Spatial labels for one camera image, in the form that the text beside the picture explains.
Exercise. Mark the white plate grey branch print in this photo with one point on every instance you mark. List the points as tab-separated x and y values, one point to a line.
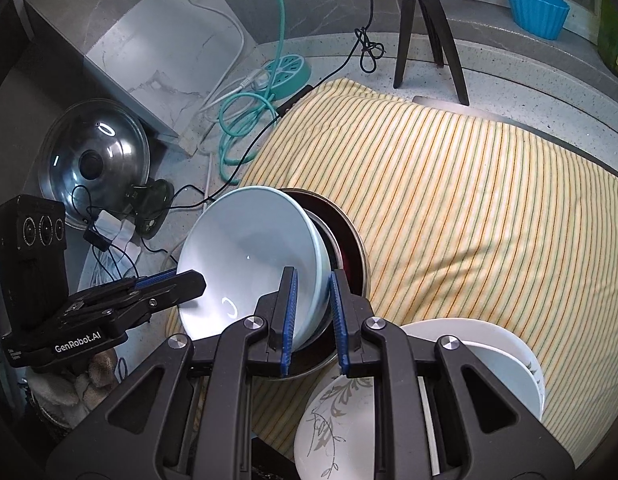
334	425

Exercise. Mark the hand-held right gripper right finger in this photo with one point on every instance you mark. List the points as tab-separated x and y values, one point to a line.
339	330

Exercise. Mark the stainless steel bowl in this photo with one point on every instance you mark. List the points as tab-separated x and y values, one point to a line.
309	364

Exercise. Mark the person's left hand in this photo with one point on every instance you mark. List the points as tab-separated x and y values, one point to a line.
101	367

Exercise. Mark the glass pot lid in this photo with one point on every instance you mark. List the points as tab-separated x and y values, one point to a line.
69	160

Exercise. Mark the green dish soap bottle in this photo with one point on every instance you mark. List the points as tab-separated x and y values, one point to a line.
616	40

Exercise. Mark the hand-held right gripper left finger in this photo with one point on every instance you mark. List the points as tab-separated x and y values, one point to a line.
289	320

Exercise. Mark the blue fluted silicone cup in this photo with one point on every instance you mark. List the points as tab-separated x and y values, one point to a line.
536	10

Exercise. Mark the white adapter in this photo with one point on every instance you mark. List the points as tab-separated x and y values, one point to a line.
109	221

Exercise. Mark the teal power strip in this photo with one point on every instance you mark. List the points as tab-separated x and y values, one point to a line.
289	72

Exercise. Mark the yellow striped cloth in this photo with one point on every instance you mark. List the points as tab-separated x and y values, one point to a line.
464	185

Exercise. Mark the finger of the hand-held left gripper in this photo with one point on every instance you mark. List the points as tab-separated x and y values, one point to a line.
181	290
156	278

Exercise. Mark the black tripod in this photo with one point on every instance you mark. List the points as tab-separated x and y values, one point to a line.
406	20

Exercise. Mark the small black device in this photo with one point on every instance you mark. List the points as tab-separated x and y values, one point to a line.
96	238

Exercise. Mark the light blue bowl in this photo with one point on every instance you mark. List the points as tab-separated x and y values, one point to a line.
239	250

